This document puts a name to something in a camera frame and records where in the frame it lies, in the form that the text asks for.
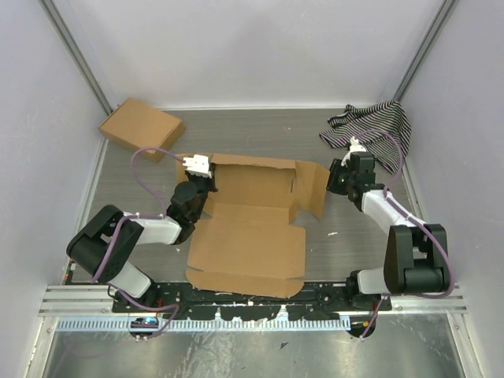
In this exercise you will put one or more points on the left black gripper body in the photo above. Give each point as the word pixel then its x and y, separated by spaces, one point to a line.
pixel 205 185

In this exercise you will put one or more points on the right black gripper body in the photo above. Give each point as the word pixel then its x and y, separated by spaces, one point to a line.
pixel 337 182

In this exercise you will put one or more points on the brown cardboard box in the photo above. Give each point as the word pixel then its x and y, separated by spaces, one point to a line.
pixel 247 242
pixel 136 125

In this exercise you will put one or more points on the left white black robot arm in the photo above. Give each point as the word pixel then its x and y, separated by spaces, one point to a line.
pixel 104 245

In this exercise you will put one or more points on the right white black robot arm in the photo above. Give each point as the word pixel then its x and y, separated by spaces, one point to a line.
pixel 416 259

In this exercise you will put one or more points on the folded brown cardboard box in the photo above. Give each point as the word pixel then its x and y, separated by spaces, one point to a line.
pixel 136 125

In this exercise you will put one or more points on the striped black white cloth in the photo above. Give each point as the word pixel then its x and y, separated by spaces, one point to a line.
pixel 383 129

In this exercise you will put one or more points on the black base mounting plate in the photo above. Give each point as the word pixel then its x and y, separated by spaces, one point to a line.
pixel 252 309

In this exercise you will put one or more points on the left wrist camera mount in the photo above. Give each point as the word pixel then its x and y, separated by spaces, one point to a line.
pixel 198 165

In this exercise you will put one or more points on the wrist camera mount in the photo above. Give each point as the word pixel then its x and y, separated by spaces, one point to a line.
pixel 354 147
pixel 198 165

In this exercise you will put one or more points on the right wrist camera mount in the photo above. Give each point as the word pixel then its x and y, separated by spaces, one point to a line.
pixel 354 147

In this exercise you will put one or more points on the slotted grey cable duct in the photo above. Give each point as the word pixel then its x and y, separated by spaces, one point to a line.
pixel 151 324

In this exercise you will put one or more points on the aluminium rail front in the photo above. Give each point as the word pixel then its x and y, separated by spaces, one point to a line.
pixel 90 299

